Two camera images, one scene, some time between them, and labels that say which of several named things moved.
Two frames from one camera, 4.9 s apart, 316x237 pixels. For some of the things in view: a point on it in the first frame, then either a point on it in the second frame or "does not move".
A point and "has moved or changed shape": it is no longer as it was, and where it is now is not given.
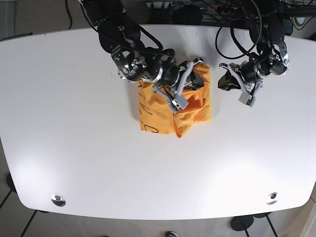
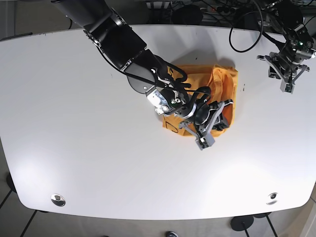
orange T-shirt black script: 155,116 has moved or changed shape
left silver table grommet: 58,200 does not move
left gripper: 159,69 to 197,117
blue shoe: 171,234 does not move
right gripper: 250,74 to 284,64
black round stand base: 240,223 does not move
